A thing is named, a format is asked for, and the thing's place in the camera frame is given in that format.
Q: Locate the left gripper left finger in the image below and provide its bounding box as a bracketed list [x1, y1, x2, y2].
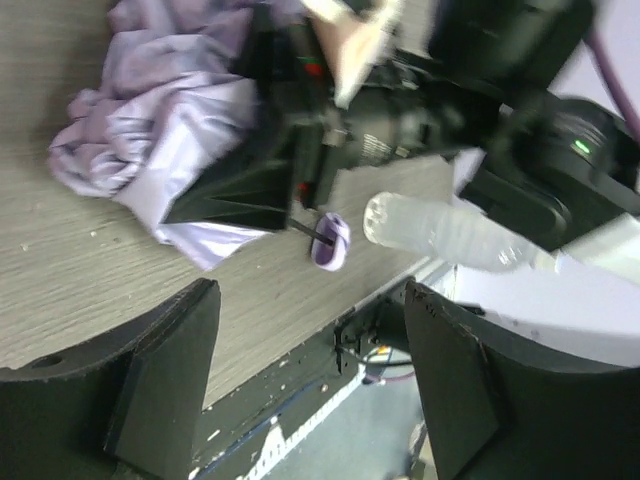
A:
[1, 279, 221, 479]

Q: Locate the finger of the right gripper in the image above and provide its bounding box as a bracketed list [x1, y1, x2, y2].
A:
[164, 160, 293, 232]

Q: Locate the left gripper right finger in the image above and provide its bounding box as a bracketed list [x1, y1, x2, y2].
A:
[405, 282, 639, 479]

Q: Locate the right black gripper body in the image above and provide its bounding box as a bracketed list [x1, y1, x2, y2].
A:
[239, 4, 341, 210]

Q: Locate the lavender folding umbrella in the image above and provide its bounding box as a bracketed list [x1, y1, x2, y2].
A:
[47, 0, 352, 274]

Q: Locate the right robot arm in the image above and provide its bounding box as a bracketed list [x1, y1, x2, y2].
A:
[168, 1, 639, 282]

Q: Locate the clear plastic water bottle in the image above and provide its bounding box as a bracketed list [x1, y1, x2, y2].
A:
[363, 192, 557, 273]

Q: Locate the white slotted cable duct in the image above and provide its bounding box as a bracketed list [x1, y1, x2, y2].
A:
[187, 369, 376, 480]

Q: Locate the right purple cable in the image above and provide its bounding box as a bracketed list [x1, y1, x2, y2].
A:
[587, 29, 640, 141]

